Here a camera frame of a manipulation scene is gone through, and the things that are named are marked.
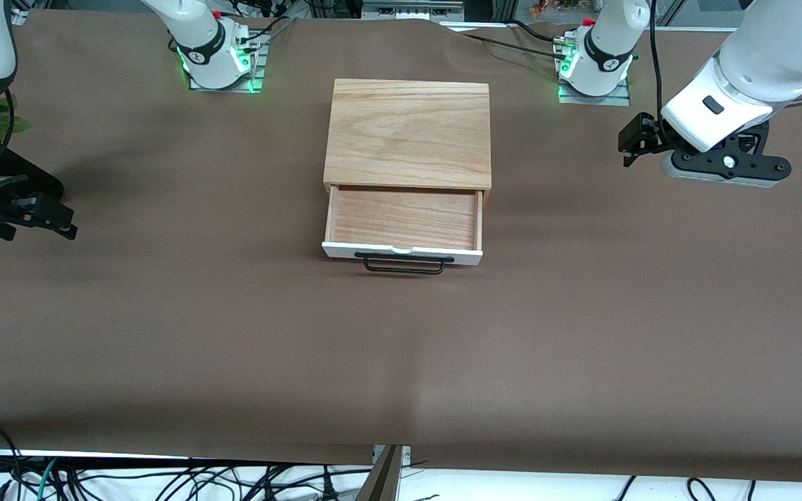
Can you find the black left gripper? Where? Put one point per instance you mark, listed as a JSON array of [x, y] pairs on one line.
[[654, 137]]

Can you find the wooden drawer with white front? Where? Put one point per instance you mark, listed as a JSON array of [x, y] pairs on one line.
[[404, 219]]

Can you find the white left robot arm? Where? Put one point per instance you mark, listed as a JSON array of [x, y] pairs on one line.
[[756, 56]]

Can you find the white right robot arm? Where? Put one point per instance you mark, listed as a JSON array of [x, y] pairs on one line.
[[199, 42]]

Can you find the light wooden drawer cabinet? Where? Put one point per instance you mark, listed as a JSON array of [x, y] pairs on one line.
[[408, 132]]

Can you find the black cylindrical vase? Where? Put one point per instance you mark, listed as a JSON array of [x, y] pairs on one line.
[[28, 182]]

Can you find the brown table mat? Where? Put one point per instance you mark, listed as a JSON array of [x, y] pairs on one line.
[[401, 362]]

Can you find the aluminium profile bar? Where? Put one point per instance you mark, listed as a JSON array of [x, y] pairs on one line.
[[383, 480]]

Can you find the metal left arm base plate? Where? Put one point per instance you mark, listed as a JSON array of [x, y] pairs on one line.
[[617, 97]]

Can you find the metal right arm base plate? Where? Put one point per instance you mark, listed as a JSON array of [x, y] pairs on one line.
[[256, 69]]

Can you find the grey metal frame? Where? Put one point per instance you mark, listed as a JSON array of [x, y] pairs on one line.
[[411, 8]]

